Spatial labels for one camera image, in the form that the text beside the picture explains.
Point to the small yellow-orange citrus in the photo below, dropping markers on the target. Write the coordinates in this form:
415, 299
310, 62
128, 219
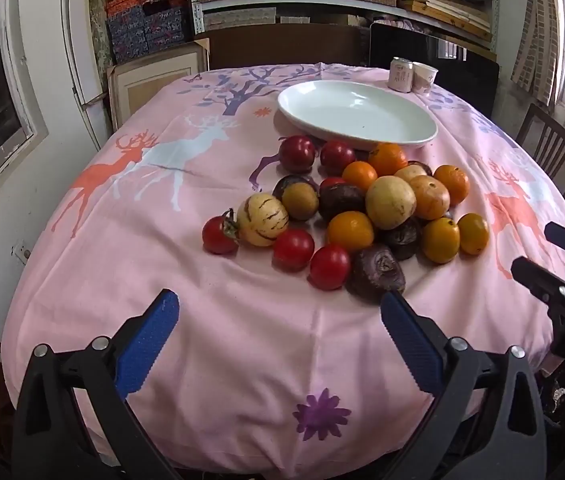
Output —
350, 231
472, 233
441, 240

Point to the striped pepino melon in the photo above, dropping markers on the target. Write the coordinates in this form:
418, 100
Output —
262, 220

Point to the yellow-brown longan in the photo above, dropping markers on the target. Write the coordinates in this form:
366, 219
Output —
301, 201

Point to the orange mandarin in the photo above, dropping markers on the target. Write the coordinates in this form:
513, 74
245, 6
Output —
453, 184
360, 176
387, 158

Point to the white metal shelf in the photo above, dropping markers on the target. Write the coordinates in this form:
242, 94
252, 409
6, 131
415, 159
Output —
195, 0

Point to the mottled grey board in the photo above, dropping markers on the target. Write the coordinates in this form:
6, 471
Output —
98, 25

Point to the white leaning boards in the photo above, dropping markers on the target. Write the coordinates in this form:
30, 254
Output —
80, 60

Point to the pink drink can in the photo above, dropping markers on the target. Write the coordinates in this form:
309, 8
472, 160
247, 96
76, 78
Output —
401, 77

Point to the grey boxes under shelf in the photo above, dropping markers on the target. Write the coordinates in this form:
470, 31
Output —
240, 19

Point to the white paper cup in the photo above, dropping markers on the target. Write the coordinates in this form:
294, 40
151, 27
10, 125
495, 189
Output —
425, 79

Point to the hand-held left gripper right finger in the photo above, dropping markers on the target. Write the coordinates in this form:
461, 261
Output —
410, 345

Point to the white oval plate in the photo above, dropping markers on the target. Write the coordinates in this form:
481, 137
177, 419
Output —
357, 110

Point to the white wall socket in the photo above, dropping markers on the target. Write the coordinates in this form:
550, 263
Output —
21, 251

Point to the brown wooden board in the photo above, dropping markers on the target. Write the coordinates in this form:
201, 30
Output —
287, 47

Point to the red tomato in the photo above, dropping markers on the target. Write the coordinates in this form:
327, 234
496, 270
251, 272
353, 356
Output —
217, 235
293, 249
331, 182
330, 266

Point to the cardboard framed panel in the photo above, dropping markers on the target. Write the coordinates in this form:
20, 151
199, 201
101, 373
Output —
152, 85

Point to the pink deer print tablecloth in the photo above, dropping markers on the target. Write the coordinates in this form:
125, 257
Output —
187, 270

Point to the stack of wooden frames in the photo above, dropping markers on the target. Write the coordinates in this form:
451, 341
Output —
442, 15

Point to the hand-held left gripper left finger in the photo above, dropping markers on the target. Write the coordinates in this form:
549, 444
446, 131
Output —
152, 340

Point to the black flat panel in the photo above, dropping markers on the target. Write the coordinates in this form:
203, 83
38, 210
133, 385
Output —
462, 75

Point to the stack of blue patterned boxes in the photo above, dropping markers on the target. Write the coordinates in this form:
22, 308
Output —
137, 35

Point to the beige checked curtain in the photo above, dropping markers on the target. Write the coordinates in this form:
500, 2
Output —
537, 35

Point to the dark water chestnut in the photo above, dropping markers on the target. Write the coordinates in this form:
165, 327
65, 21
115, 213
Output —
290, 182
402, 237
376, 272

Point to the dark wooden chair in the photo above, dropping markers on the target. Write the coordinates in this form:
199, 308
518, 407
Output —
552, 142

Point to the pale yellow passion fruit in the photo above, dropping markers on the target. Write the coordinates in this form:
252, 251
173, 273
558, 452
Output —
391, 201
432, 197
410, 171

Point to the small dark fruit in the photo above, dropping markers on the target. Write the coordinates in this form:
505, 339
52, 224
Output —
421, 165

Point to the dark red plum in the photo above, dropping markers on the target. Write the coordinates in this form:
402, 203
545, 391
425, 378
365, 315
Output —
337, 156
297, 153

